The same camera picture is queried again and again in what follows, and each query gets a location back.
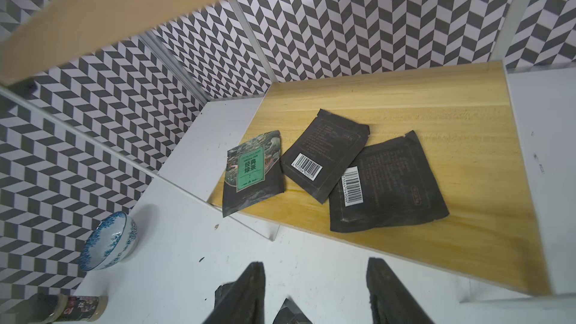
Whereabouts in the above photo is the blue white ceramic bowl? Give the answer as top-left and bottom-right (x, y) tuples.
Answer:
(79, 211), (139, 272)

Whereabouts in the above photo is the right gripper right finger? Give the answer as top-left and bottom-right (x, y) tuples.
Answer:
(366, 257), (434, 324)

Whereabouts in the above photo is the green floral tea bag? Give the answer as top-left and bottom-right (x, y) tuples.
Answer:
(222, 130), (285, 217)
(273, 298), (312, 324)

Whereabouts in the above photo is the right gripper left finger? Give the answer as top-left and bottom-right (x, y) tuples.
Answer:
(204, 262), (266, 323)

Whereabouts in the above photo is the dark spice jar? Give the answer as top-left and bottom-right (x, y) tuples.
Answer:
(15, 293), (109, 323)

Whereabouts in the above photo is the green floral tea bag top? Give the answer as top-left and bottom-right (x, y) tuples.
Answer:
(273, 298), (312, 324)

